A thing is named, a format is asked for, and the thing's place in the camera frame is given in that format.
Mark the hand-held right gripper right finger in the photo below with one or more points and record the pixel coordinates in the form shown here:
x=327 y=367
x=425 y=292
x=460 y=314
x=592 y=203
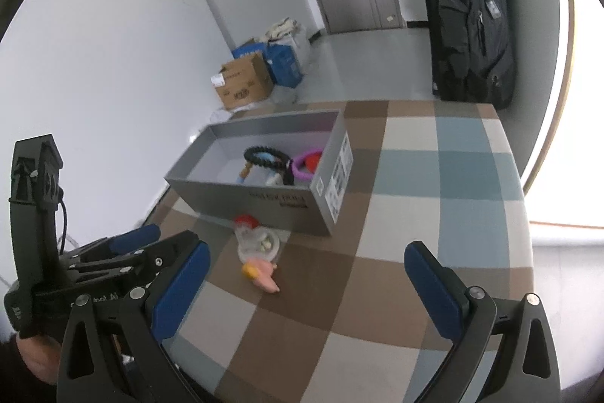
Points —
x=432 y=289

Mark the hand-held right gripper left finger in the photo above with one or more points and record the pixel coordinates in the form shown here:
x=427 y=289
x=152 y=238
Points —
x=181 y=289

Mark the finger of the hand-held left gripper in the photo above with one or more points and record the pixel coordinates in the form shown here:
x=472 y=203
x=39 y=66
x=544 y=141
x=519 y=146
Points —
x=132 y=237
x=151 y=259

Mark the yellow pink hair clip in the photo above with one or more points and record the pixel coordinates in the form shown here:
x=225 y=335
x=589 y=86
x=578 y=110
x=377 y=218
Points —
x=264 y=278

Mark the clear packet white earrings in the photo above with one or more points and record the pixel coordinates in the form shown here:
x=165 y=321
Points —
x=255 y=240

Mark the grey cardboard box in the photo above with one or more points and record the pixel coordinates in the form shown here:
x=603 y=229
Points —
x=264 y=204

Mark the red round hair clip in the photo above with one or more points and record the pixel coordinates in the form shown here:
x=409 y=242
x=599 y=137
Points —
x=312 y=162

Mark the person's left hand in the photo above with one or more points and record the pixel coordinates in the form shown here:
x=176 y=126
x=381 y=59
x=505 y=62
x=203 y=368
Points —
x=37 y=360

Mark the checkered tablecloth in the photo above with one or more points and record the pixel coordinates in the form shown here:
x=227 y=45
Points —
x=424 y=195

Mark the grey plastic mailer bag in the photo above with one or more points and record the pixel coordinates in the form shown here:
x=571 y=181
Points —
x=222 y=115

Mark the brown cardboard box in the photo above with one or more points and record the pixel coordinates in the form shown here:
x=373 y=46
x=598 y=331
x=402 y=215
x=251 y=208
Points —
x=243 y=82

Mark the blue carton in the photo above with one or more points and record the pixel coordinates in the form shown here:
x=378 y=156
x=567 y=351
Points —
x=285 y=65
x=247 y=50

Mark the white plastic bag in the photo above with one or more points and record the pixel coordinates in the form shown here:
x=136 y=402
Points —
x=299 y=46

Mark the cream cloth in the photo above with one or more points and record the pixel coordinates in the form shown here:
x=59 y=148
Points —
x=283 y=27

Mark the black backpack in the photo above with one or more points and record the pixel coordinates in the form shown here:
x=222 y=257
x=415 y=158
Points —
x=467 y=30

